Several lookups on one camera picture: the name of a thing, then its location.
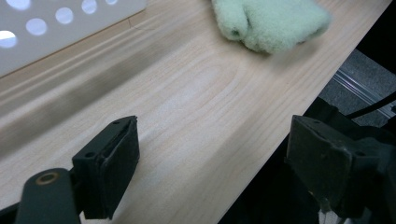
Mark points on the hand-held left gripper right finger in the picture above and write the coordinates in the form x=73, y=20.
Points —
x=320, y=161

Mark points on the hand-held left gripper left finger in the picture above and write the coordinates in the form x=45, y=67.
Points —
x=106, y=168

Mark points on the light green fluffy cloth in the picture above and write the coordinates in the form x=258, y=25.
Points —
x=267, y=21

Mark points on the white perforated board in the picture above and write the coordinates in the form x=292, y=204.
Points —
x=46, y=28

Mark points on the metal rail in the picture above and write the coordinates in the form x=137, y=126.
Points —
x=362, y=88

